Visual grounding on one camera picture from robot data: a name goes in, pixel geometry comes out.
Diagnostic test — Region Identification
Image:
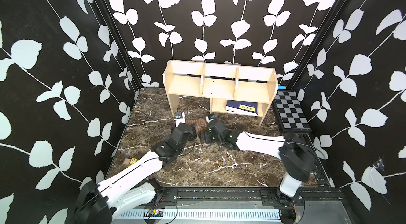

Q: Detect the light wooden bookshelf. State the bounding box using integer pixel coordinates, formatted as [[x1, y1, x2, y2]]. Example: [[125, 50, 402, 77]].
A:
[[163, 60, 279, 124]]

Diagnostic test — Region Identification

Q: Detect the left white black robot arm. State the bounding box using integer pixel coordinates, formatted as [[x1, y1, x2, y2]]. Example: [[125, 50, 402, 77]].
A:
[[70, 123, 198, 224]]

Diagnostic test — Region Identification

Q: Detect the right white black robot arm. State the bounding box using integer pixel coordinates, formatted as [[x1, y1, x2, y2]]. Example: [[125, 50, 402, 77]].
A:
[[198, 119, 316, 206]]

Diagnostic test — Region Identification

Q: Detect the dark blue book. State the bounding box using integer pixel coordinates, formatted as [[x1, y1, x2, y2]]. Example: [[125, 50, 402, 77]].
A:
[[226, 100, 258, 116]]

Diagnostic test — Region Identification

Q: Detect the small yellow box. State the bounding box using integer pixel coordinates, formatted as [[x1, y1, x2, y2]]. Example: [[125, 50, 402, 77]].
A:
[[123, 158, 138, 165]]

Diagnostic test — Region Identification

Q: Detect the black white chessboard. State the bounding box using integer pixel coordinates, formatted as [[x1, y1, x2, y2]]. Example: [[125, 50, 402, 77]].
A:
[[272, 90, 312, 134]]

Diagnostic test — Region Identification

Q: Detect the small green circuit board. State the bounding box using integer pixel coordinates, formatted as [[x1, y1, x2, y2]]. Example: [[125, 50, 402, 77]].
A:
[[147, 209, 164, 219]]

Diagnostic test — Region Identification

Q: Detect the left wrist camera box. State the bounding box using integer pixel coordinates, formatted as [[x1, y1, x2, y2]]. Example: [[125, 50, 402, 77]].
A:
[[174, 112, 186, 127]]

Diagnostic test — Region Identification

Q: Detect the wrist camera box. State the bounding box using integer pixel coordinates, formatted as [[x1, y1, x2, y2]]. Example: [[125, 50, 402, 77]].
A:
[[205, 113, 216, 123], [174, 112, 186, 127]]

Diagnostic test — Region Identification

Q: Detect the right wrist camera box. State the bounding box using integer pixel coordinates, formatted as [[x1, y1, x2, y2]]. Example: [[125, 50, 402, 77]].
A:
[[205, 113, 216, 123]]

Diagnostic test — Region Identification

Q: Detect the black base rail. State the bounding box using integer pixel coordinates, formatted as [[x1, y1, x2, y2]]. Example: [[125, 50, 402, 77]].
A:
[[158, 187, 346, 208]]

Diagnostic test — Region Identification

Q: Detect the white slotted cable duct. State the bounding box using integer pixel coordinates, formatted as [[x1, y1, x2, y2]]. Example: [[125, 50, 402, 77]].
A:
[[115, 208, 281, 222]]

